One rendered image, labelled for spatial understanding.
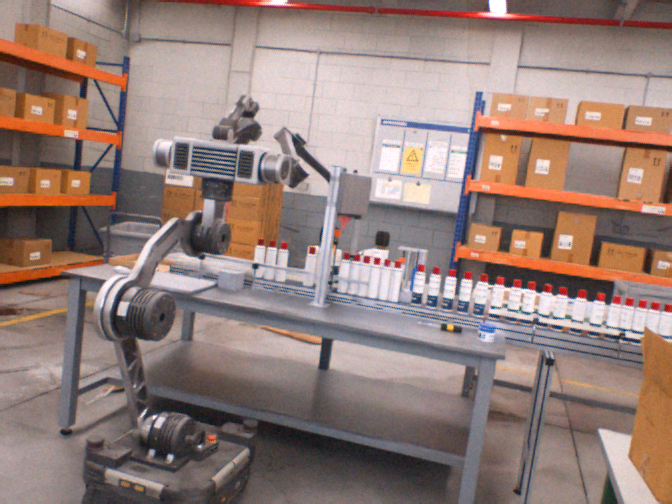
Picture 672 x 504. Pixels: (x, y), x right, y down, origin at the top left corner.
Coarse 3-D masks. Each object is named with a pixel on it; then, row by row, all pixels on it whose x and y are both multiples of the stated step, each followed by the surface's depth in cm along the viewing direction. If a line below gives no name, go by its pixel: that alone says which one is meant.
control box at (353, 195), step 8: (344, 176) 288; (352, 176) 290; (360, 176) 294; (368, 176) 297; (344, 184) 288; (352, 184) 291; (360, 184) 294; (368, 184) 298; (344, 192) 289; (352, 192) 292; (360, 192) 295; (368, 192) 299; (344, 200) 290; (352, 200) 293; (360, 200) 296; (368, 200) 300; (336, 208) 292; (344, 208) 291; (352, 208) 294; (360, 208) 297
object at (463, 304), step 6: (468, 276) 293; (462, 282) 294; (468, 282) 293; (462, 288) 294; (468, 288) 293; (462, 294) 294; (468, 294) 294; (462, 300) 294; (468, 300) 294; (462, 306) 294; (468, 306) 295; (462, 312) 294
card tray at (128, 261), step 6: (114, 258) 334; (120, 258) 340; (126, 258) 345; (132, 258) 351; (114, 264) 330; (120, 264) 329; (126, 264) 328; (132, 264) 327; (162, 264) 351; (168, 264) 350; (162, 270) 333; (168, 270) 336
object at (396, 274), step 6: (396, 264) 302; (396, 270) 301; (396, 276) 301; (390, 282) 304; (396, 282) 302; (390, 288) 303; (396, 288) 302; (390, 294) 303; (396, 294) 303; (390, 300) 303; (396, 300) 303
